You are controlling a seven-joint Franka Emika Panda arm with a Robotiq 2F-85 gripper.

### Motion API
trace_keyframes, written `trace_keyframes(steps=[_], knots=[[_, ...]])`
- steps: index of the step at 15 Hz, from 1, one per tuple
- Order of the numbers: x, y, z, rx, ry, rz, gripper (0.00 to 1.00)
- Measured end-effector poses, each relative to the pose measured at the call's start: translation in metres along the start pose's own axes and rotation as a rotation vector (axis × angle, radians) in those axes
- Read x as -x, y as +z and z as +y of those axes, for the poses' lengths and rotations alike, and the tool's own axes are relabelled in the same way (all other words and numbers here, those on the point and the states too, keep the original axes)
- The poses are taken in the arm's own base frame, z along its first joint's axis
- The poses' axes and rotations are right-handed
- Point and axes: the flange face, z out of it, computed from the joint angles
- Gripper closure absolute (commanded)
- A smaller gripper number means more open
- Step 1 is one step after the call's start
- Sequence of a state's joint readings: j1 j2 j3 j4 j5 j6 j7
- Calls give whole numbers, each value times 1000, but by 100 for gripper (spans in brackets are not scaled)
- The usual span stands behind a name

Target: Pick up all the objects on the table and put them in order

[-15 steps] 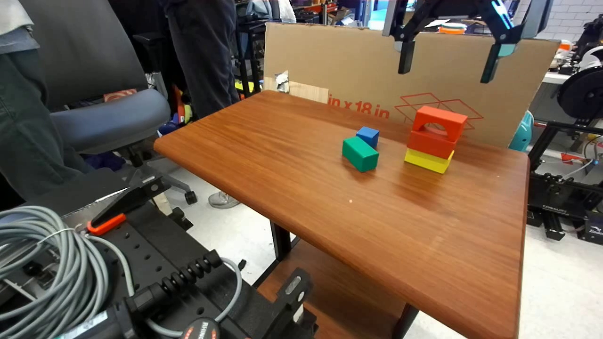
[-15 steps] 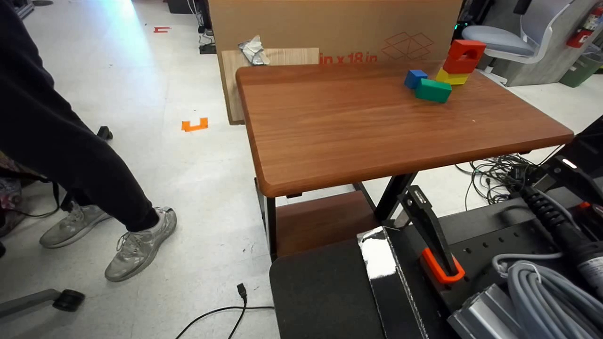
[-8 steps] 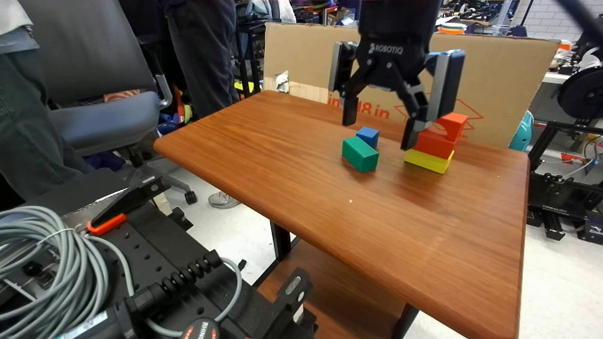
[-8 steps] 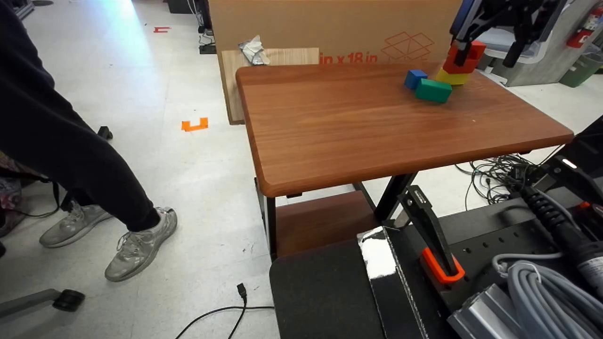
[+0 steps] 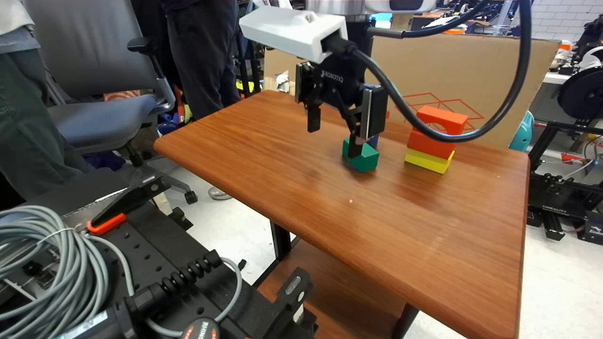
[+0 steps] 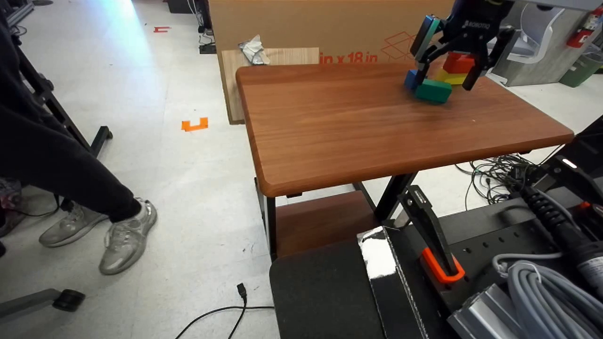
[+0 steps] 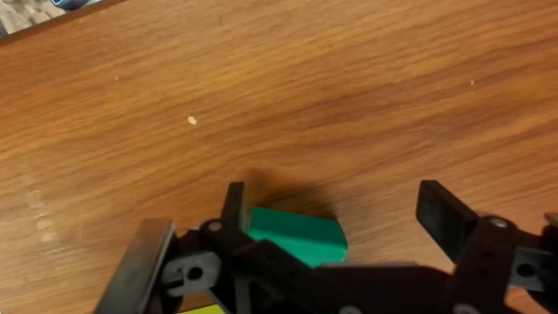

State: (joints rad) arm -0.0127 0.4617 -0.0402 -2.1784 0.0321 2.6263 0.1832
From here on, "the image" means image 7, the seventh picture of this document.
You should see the green rectangular wooden block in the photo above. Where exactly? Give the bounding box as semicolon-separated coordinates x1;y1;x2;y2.
245;206;350;269

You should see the grey metal gripper side bar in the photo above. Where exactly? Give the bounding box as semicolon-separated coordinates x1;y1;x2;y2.
94;216;177;314
542;209;558;250

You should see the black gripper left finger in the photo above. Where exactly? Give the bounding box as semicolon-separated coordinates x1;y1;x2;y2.
162;180;350;314

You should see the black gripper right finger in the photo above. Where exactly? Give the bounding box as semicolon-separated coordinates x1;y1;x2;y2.
414;180;554;314

